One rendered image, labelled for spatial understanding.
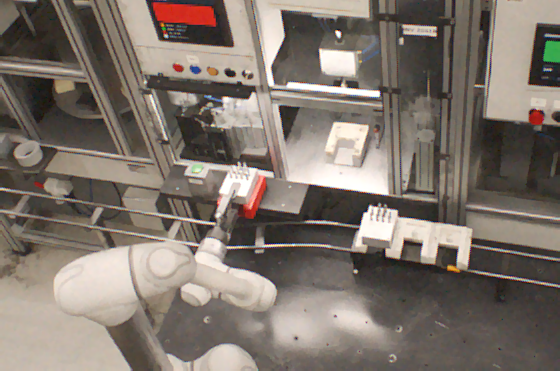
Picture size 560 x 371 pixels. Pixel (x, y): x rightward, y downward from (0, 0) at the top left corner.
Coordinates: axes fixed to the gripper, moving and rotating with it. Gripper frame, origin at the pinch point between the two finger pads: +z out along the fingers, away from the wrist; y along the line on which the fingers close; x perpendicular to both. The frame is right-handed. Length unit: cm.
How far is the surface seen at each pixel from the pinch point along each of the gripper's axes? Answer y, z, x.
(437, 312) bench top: -30, -13, -71
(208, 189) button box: -3.1, 2.6, 12.0
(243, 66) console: 45.4, 17.0, -6.2
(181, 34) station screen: 58, 15, 11
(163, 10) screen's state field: 67, 16, 14
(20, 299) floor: -99, -12, 129
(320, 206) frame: -44, 31, -17
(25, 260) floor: -100, 8, 139
